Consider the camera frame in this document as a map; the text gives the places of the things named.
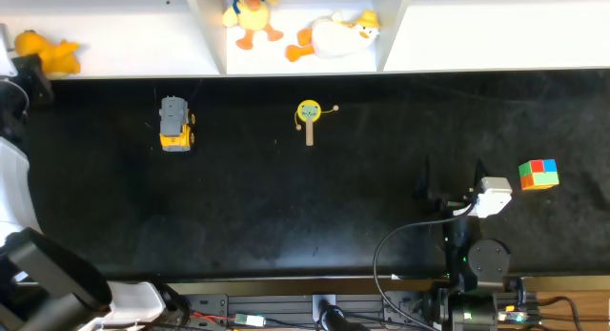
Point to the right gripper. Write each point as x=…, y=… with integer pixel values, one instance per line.
x=448, y=203

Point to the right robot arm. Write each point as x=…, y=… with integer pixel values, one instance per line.
x=488, y=259

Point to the many-coloured puzzle cube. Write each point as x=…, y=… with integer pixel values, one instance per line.
x=538, y=176

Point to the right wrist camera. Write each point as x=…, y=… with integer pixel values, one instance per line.
x=493, y=195

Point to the yellow plush duck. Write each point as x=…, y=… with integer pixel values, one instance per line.
x=252, y=18

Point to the white shelf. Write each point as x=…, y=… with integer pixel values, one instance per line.
x=476, y=35

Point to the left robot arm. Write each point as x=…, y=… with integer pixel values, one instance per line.
x=12, y=188

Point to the yellow rattle drum toy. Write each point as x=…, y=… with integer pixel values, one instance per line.
x=309, y=111

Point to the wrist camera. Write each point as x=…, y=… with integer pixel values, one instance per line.
x=6, y=59
x=493, y=195

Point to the white plush duck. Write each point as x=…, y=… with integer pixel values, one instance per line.
x=338, y=37

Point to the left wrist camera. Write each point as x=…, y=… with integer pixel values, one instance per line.
x=6, y=59

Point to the mounting rail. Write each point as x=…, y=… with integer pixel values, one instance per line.
x=286, y=312

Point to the orange toy figure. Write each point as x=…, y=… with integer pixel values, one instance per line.
x=52, y=54

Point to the grey and yellow toy truck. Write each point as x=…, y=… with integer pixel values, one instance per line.
x=174, y=130

